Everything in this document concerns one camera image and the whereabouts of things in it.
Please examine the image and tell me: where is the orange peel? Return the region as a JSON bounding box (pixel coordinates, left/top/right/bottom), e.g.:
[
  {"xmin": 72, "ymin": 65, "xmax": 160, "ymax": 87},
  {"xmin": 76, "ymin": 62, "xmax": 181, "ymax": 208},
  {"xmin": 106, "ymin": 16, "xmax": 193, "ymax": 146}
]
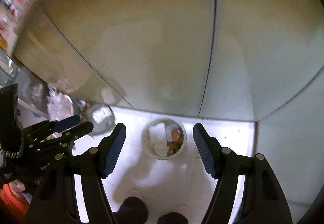
[{"xmin": 171, "ymin": 129, "xmax": 179, "ymax": 141}]

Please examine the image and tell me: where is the orange sleeve forearm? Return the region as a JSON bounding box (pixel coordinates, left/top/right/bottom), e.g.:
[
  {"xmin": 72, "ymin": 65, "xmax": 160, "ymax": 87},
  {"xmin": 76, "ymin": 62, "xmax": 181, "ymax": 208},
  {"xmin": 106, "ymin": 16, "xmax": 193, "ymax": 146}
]
[{"xmin": 1, "ymin": 184, "xmax": 30, "ymax": 223}]

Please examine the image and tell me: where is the white round trash bin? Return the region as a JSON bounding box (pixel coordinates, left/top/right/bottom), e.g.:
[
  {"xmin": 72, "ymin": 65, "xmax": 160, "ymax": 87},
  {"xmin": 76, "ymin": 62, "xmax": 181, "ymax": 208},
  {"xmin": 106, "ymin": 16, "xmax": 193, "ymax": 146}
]
[{"xmin": 141, "ymin": 118, "xmax": 187, "ymax": 160}]

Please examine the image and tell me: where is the left hand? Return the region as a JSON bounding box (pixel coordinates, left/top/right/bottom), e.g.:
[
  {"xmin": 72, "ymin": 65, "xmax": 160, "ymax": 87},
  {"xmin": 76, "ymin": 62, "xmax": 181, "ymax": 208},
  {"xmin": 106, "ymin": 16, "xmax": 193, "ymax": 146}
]
[{"xmin": 9, "ymin": 180, "xmax": 25, "ymax": 197}]

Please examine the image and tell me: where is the silver plastic bag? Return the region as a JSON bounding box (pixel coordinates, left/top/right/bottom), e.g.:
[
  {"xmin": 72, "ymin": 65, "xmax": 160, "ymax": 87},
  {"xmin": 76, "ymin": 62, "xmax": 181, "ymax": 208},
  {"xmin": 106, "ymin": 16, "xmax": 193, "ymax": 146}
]
[{"xmin": 83, "ymin": 103, "xmax": 116, "ymax": 137}]

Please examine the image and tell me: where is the dark shoe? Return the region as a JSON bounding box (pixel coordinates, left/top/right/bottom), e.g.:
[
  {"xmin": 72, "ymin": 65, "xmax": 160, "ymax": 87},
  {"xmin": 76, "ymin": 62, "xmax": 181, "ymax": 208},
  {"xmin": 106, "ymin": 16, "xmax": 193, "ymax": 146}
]
[{"xmin": 113, "ymin": 197, "xmax": 148, "ymax": 224}]

